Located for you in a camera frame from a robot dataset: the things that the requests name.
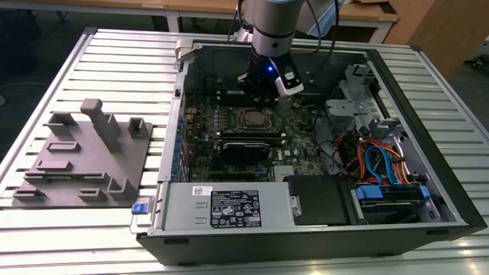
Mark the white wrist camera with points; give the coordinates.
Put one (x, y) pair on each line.
(284, 90)

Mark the black PC case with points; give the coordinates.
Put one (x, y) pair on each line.
(305, 249)

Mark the green motherboard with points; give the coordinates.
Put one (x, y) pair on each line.
(301, 146)

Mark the grey parts rack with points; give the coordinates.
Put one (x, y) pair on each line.
(88, 160)

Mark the grey metal drive cage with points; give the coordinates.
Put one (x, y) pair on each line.
(341, 111)

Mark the black disk bay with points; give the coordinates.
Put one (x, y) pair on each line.
(324, 200)

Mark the CPU socket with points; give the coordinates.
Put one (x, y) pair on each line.
(239, 127)

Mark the blue disk carrier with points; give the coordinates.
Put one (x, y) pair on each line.
(368, 192)

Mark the wooden cabinet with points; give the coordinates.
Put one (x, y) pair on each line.
(450, 28)

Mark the silver power supply unit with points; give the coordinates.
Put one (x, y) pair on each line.
(179, 206)

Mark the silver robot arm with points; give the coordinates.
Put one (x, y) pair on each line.
(273, 31)

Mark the black graphics card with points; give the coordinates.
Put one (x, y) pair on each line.
(244, 154)

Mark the silver CPU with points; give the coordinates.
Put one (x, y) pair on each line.
(255, 117)

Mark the silver chipset heatsink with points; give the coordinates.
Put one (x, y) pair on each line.
(285, 170)

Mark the wooden desk white frame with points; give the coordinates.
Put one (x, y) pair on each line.
(121, 3)
(366, 13)

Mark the black expansion slot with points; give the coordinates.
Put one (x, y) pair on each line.
(233, 177)

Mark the blue case latch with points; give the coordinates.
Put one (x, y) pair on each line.
(139, 209)

